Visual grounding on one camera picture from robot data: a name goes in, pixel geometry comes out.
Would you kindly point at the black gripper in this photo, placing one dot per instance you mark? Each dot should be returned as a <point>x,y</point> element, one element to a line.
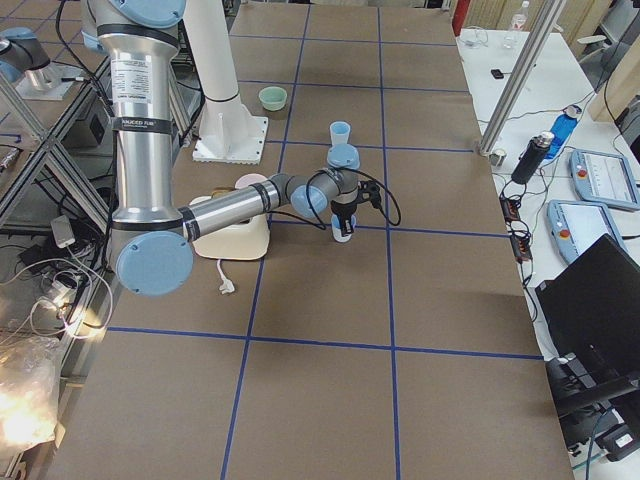
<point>341,212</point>

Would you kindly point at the green bowl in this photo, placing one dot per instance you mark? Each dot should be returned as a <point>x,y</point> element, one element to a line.
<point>273,98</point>

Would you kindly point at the crumpled plastic bag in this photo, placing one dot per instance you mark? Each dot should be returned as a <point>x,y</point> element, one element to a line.
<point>30,376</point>

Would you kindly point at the black thermos bottle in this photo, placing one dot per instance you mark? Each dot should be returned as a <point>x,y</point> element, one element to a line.
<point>531,158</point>

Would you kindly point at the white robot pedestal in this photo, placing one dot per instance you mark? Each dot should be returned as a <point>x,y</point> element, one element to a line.
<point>228,132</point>

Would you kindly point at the black laptop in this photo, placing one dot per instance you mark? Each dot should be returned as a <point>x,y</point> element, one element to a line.
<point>593,305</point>

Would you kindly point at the blue water bottle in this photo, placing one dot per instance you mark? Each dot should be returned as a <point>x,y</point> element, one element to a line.
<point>562,128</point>

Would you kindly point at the clear plastic bottle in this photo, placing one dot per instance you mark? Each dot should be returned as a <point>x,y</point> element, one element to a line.
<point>520,17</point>

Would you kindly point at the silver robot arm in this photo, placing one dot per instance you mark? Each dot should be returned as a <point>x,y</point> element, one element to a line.
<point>151,237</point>
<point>28,67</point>

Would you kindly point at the light blue cup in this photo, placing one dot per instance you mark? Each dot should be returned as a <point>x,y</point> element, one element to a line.
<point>341,235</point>
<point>339,132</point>

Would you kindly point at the white toaster plug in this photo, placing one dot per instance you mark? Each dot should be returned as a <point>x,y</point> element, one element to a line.
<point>226,286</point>

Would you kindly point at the toast slice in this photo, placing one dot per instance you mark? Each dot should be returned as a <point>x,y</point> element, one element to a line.
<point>222,191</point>

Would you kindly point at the cream toaster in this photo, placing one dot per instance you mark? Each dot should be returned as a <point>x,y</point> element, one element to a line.
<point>247,240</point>

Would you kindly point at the pink bowl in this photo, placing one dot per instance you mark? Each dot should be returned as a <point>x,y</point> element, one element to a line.
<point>249,179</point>

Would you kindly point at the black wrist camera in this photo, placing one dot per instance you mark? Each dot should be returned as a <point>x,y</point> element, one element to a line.
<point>369,192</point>

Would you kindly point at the aluminium frame post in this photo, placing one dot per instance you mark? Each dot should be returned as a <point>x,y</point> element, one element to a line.
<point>534,44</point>

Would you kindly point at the teach pendant tablet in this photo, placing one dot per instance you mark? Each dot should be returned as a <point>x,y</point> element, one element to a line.
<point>604,177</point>
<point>577,225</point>

